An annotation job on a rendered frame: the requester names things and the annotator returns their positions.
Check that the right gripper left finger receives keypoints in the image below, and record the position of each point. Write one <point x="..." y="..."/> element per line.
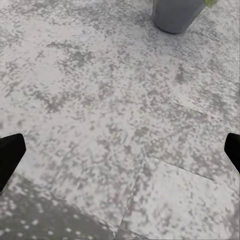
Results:
<point x="12" y="150"/>

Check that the pot plant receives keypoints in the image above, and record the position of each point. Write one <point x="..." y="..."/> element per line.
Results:
<point x="175" y="16"/>

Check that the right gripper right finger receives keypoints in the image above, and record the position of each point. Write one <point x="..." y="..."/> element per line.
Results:
<point x="232" y="148"/>

